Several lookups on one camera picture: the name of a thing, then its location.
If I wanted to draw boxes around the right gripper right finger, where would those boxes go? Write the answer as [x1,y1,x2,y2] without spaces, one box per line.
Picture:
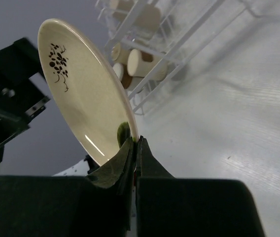
[136,136,174,178]

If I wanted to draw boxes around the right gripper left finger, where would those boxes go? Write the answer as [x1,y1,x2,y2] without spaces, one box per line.
[86,137,134,195]

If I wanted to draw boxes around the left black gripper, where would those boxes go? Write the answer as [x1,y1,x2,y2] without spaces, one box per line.
[0,38,50,162]

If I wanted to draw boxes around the beige plate with black motif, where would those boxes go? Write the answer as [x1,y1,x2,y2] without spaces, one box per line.
[37,19,139,166]

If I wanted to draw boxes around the steel lined cup brown band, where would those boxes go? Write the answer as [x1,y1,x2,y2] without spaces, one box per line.
[112,63,143,92]

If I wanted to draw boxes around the white floral bowl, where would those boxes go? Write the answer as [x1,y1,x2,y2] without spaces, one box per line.
[111,42,131,65]

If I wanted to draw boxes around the beige plastic cup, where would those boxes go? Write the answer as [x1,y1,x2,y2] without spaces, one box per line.
[109,0,161,39]

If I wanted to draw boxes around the white wire dish rack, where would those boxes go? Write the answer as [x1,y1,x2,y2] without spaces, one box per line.
[94,0,280,116]

